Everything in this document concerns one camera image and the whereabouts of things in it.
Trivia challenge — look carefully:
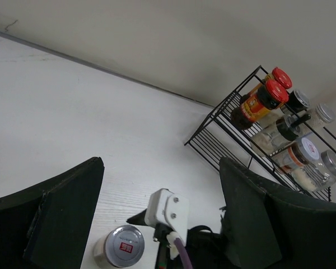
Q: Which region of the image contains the silver lid blue label bottle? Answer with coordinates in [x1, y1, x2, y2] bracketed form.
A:
[301, 103, 335, 136]

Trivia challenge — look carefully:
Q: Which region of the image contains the white lid spice jar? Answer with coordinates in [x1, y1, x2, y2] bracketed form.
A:
[93, 225, 145, 268]
[272, 137, 320, 174]

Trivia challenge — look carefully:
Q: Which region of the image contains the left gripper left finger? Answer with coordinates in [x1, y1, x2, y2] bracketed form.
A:
[0, 157, 104, 268]

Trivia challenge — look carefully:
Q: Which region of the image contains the black cap grinder bottle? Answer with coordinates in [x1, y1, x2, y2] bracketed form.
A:
[260, 89, 311, 127]

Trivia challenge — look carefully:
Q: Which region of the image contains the black wire rack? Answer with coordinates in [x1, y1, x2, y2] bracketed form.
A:
[187, 66, 336, 201]

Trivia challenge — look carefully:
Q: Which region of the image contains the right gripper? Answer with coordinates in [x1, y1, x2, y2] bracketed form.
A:
[127, 210, 227, 269]

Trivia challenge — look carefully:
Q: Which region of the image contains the silver lid glass jar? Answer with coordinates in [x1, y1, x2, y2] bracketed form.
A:
[291, 150, 336, 192]

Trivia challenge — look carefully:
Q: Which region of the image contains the red lid sauce bottle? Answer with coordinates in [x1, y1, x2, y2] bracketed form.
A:
[249, 66, 293, 96]
[231, 80, 289, 130]

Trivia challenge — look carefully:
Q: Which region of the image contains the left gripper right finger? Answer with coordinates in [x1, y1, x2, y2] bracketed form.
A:
[220, 157, 336, 268]

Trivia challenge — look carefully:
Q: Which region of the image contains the black knob grinder bottle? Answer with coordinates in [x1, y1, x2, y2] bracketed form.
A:
[250, 113, 311, 157]

